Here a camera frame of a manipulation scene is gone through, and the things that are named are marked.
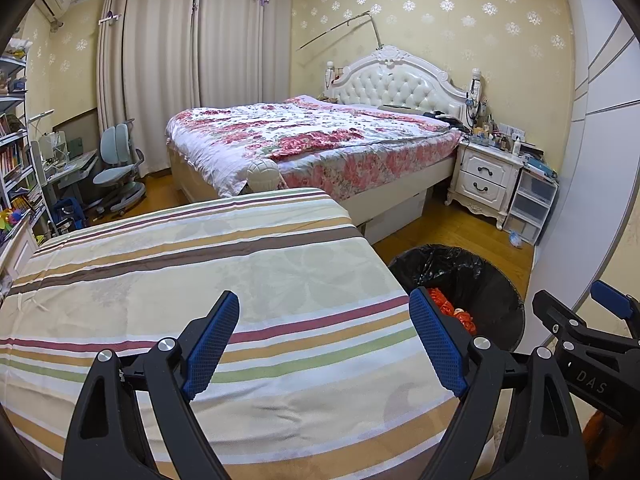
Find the blue crumpled item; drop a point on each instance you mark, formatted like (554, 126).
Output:
(516, 239)

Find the blue-grey desk chair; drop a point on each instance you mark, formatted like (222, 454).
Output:
(117, 140)

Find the person's orange clothing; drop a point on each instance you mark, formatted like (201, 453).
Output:
(605, 435)

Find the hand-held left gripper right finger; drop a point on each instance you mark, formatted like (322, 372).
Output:
(437, 345)

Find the trash bin with black bag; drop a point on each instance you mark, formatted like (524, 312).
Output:
(465, 270)

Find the stack of books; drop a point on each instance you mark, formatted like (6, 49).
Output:
(540, 165)

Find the study desk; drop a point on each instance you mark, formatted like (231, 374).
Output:
(75, 162)

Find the grey wardrobe door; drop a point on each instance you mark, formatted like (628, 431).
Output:
(600, 160)

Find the thin wall pole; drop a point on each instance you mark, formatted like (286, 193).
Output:
(335, 29)

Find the white nightstand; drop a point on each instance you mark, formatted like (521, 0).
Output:
(482, 175)

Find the pile of colourful toys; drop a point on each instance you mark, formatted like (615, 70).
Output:
(12, 220)

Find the blue stool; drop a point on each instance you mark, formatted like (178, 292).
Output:
(70, 210)

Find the white bed tufted headboard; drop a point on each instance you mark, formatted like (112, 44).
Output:
(400, 80)

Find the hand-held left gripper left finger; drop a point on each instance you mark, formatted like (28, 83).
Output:
(210, 345)

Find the floral quilt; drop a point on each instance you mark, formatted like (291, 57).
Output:
(325, 140)

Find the white wooden bed rail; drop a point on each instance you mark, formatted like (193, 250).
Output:
(20, 245)

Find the beige curtain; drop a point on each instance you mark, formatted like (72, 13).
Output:
(240, 35)
(150, 85)

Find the black bag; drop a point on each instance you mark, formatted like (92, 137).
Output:
(452, 121)

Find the striped bedsheet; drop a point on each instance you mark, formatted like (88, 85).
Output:
(200, 250)

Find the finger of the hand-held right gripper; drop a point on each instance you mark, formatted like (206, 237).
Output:
(612, 297)
(560, 317)

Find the nightstand clutter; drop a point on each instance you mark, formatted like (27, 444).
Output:
(492, 135)

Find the white bookshelf with books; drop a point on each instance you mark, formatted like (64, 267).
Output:
(15, 160)

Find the orange plastic bag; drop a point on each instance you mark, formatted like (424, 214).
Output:
(465, 320)

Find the white storage box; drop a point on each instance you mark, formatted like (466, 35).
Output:
(400, 215)

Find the plastic drawer unit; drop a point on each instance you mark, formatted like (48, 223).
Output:
(532, 205)

